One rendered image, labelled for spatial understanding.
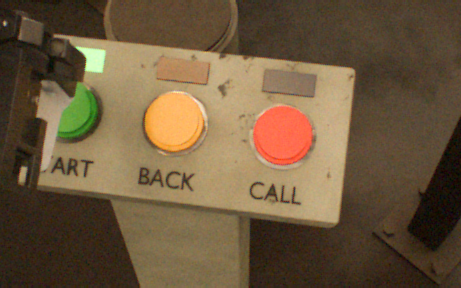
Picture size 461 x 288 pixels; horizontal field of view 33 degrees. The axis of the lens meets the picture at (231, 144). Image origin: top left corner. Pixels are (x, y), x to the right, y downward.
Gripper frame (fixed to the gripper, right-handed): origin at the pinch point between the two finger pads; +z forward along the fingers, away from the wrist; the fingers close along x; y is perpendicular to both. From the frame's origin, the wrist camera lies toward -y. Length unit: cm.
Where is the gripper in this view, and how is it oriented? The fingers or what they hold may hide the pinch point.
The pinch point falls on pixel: (43, 88)
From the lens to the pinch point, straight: 50.1
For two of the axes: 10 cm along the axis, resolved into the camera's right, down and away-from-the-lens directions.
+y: -1.3, 9.8, -1.5
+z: 0.6, 1.6, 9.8
